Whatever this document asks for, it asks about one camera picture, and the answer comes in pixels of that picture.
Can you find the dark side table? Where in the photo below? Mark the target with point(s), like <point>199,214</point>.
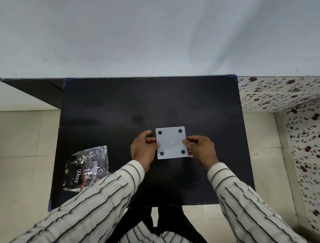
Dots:
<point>37,91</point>

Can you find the person's right forearm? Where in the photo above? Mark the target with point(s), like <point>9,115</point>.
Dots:
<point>245,207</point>

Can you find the floral patterned cloth cover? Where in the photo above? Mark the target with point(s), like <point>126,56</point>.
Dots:
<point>300,120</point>

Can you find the clear plastic bag of soaps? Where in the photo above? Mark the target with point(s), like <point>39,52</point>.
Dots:
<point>85,167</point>

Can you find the person's right thumb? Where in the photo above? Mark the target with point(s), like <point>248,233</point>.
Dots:
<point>187,142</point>

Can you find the person's left hand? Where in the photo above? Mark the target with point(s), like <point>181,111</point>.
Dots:
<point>141,152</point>

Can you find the black table cover sheet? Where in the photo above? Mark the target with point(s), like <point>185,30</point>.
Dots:
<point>150,105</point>

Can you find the person's right hand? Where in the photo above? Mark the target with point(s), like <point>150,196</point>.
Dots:
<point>202,151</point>

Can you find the blue tape piece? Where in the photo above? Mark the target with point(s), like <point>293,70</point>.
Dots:
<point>50,205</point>
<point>67,79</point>

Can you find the person's left forearm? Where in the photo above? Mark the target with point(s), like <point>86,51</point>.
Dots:
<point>95,205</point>

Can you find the white square plate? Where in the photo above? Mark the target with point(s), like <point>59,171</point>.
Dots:
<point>172,143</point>

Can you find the person's black trousers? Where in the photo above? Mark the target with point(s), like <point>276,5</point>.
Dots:
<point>172,220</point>

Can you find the person's left thumb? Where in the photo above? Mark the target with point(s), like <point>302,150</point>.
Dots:
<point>154,145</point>

